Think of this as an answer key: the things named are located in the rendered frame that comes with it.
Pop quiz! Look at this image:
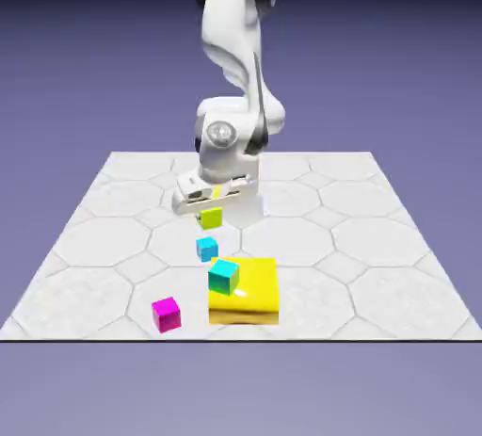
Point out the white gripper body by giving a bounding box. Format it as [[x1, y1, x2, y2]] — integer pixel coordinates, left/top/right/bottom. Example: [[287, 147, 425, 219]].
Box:
[[171, 173, 252, 217]]

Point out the small lime green cube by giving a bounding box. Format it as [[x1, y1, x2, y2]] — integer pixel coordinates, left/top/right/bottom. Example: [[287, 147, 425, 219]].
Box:
[[198, 206, 224, 231]]

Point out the small cyan cube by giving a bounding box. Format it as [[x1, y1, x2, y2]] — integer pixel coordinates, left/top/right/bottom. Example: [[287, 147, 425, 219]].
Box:
[[195, 236, 220, 263]]

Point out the small teal cube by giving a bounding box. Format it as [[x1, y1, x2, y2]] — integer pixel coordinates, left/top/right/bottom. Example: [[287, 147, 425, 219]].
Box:
[[207, 258, 241, 297]]

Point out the small magenta cube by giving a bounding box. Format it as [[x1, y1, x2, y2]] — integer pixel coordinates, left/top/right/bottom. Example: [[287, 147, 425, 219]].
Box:
[[151, 296, 183, 334]]

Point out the large yellow box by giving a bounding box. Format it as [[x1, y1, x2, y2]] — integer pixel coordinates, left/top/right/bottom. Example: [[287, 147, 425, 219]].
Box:
[[208, 256, 281, 327]]

